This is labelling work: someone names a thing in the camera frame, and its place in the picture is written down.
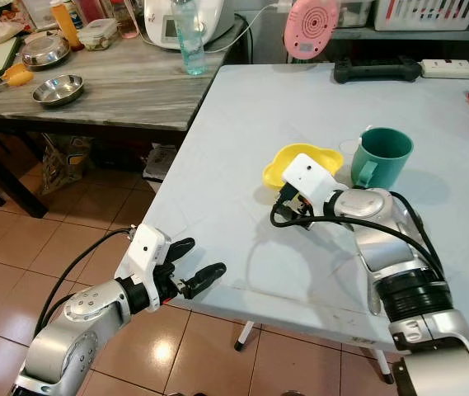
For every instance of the glass jar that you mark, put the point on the glass jar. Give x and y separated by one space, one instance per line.
125 19

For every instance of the printed shopping bag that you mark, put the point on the printed shopping bag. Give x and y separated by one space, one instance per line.
65 163

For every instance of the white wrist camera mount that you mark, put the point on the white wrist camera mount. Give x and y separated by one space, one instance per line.
142 252
308 180

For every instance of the white plastic basket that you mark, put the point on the white plastic basket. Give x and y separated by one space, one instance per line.
428 15

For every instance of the clear storage box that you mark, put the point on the clear storage box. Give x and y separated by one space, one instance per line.
355 11

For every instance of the clear plastic water bottle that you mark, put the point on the clear plastic water bottle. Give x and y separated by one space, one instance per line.
189 45

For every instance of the pink round device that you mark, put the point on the pink round device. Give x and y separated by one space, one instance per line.
310 29

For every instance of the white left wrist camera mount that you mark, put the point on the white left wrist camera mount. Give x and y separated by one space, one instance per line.
142 252

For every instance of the green plastic mug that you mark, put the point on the green plastic mug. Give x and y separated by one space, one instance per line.
382 157

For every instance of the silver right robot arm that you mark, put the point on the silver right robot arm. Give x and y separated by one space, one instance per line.
399 256

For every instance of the yellow-tipped metal tongs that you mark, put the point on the yellow-tipped metal tongs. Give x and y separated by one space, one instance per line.
16 78

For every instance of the white folding table leg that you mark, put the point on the white folding table leg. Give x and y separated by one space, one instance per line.
382 365
244 335

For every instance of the small clear plastic cup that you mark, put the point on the small clear plastic cup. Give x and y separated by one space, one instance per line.
348 151

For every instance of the yellow flower-shaped bowl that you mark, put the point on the yellow flower-shaped bowl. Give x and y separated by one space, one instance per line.
279 163

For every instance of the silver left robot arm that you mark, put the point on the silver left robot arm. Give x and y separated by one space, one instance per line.
73 330

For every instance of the white kitchen appliance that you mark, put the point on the white kitchen appliance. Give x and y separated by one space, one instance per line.
164 25

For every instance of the shallow steel bowl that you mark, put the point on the shallow steel bowl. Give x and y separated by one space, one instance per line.
58 89

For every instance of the dark wooden side table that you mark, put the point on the dark wooden side table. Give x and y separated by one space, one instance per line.
127 91

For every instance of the white power strip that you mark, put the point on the white power strip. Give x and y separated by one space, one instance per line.
448 68

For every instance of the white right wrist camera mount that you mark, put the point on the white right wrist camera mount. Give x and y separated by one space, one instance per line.
308 180

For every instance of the orange sauce bottle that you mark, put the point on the orange sauce bottle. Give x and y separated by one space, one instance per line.
66 26

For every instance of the clear food container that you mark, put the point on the clear food container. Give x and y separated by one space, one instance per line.
98 33

